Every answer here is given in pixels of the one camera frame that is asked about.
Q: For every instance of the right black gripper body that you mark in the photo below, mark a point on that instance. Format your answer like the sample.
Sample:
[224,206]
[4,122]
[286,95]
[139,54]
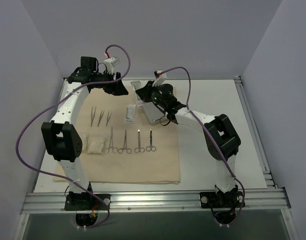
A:
[148,90]

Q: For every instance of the metal instrument tray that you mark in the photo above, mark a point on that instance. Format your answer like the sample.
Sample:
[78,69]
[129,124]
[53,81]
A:
[153,115]

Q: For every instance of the thin metal tweezers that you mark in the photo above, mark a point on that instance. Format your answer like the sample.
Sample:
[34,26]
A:
[100,117]
[93,113]

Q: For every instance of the white gauze pack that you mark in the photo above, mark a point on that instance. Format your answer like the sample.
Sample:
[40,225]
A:
[95,145]
[84,138]

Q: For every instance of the beige cloth wrap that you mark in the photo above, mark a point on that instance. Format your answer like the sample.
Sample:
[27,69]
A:
[156,167]

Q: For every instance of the surgical forceps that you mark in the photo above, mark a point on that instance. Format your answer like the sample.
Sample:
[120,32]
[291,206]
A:
[125,147]

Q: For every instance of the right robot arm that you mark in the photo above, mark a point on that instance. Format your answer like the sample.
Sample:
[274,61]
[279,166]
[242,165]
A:
[221,138]

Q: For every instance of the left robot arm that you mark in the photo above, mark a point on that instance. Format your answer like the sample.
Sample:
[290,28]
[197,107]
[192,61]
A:
[60,136]

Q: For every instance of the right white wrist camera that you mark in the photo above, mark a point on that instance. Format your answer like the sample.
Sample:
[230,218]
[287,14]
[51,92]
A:
[160,77]

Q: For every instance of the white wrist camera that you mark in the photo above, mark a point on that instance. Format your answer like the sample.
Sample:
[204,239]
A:
[160,77]
[111,62]

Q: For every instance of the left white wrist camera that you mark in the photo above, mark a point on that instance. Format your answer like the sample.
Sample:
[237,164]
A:
[111,62]

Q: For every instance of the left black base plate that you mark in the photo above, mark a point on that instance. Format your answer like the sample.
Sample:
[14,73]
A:
[86,202]

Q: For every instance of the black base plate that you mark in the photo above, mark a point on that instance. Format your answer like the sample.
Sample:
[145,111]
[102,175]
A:
[219,200]
[86,202]

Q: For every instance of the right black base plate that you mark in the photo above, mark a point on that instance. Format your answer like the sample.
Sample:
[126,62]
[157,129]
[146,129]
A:
[219,200]

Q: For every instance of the aluminium frame rail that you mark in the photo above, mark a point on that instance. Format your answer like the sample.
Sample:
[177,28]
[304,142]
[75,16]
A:
[155,201]

